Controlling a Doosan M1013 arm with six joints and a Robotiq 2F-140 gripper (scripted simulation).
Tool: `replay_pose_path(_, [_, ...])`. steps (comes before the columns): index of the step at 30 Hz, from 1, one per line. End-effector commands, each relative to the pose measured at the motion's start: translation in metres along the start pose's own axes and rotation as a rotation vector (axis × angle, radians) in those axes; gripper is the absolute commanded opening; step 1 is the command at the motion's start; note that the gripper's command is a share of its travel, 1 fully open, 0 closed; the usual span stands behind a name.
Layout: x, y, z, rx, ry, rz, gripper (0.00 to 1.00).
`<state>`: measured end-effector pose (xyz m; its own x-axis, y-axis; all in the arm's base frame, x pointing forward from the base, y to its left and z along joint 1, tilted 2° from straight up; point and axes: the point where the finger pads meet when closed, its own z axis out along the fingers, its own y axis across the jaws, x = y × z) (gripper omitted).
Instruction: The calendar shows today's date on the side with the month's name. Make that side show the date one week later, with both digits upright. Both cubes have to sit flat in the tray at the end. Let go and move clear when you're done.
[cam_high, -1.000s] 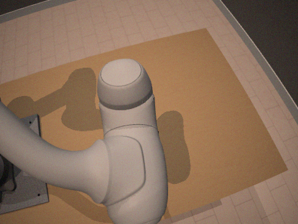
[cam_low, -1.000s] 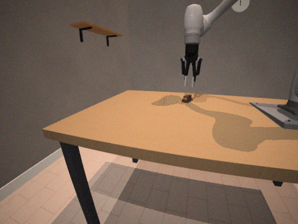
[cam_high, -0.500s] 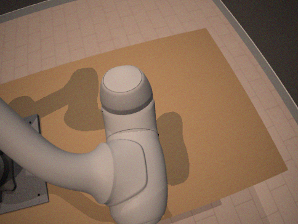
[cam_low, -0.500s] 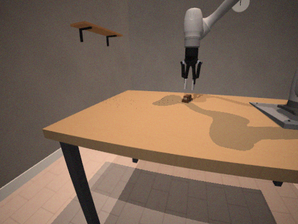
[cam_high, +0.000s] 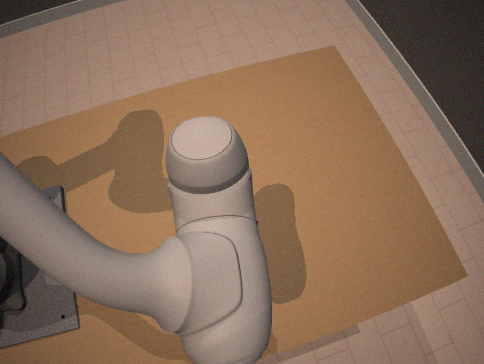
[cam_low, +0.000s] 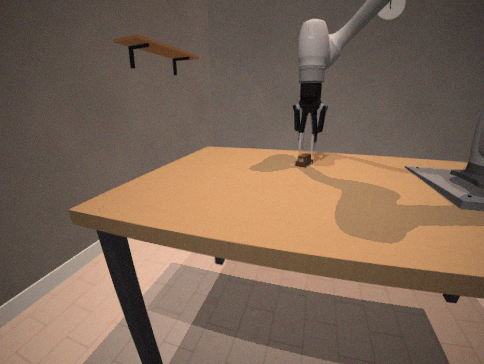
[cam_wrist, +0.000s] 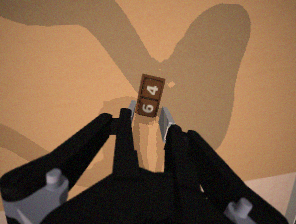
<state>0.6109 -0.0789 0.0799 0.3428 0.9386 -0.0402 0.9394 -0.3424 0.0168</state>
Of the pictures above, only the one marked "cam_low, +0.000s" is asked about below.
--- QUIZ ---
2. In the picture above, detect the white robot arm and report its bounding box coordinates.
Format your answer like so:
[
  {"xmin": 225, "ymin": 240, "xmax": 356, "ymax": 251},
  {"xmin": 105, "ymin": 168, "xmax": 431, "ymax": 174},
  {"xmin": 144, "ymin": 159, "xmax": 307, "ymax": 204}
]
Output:
[{"xmin": 298, "ymin": 0, "xmax": 484, "ymax": 189}]

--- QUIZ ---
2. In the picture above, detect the brown wooden calendar tray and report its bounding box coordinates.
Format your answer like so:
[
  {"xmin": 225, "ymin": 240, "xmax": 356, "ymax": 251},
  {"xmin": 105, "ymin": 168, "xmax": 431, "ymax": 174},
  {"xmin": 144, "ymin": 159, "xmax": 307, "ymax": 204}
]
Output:
[{"xmin": 295, "ymin": 159, "xmax": 313, "ymax": 168}]

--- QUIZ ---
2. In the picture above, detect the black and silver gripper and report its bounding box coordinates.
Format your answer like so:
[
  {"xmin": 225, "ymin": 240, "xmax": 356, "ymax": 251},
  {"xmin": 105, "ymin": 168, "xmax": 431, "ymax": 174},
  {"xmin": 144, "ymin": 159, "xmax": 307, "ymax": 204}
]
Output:
[{"xmin": 293, "ymin": 83, "xmax": 328, "ymax": 151}]

